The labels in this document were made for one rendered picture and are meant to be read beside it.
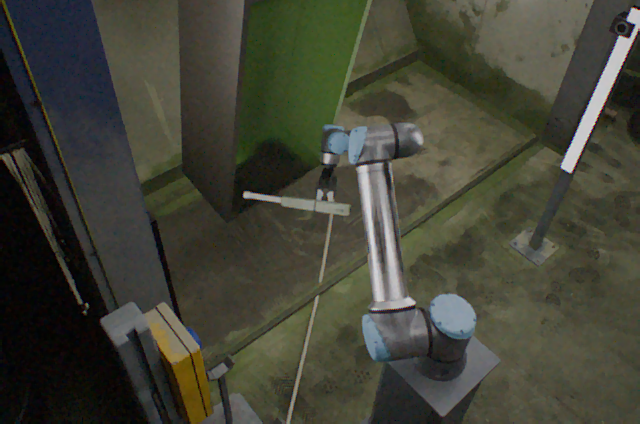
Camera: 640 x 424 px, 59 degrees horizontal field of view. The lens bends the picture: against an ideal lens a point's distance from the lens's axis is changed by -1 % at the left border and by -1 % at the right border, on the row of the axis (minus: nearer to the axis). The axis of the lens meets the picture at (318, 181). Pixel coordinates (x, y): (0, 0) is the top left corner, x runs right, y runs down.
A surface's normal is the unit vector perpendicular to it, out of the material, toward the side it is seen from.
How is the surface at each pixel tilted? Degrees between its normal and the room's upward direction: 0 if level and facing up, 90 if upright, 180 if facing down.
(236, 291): 0
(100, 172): 90
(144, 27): 57
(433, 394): 0
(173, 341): 0
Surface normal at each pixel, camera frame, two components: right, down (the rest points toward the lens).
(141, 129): 0.56, 0.07
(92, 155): 0.65, 0.55
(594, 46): -0.76, 0.44
